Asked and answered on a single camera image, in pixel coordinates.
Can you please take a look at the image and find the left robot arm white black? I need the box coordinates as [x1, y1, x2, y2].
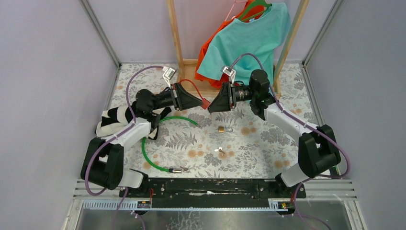
[80, 83, 204, 197]

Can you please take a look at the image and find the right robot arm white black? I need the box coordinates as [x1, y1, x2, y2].
[207, 67, 341, 197]

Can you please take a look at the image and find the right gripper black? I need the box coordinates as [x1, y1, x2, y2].
[207, 82, 256, 113]

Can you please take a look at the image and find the teal t-shirt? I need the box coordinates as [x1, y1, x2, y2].
[197, 2, 291, 84]

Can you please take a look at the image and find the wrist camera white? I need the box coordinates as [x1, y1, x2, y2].
[222, 66, 236, 84]
[162, 66, 177, 87]

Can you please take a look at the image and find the green hanger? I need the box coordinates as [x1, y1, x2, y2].
[238, 0, 272, 22]

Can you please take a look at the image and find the green cable lock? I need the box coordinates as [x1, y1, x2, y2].
[141, 116, 203, 174]

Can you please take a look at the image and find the black white striped cloth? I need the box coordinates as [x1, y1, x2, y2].
[95, 105, 172, 140]

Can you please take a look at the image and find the floral table mat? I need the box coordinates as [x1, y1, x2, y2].
[110, 64, 317, 178]

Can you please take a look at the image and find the pink hanger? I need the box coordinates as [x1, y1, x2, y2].
[224, 0, 248, 21]

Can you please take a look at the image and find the red cable lock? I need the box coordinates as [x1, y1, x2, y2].
[179, 79, 211, 110]

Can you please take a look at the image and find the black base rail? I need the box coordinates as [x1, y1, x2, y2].
[119, 178, 306, 208]

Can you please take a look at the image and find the wooden clothes rack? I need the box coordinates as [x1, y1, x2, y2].
[166, 0, 310, 99]

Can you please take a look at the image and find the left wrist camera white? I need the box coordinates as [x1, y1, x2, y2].
[162, 66, 177, 87]

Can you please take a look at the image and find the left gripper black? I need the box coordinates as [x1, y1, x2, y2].
[150, 81, 203, 112]

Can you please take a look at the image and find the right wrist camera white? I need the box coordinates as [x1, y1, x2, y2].
[222, 66, 236, 84]

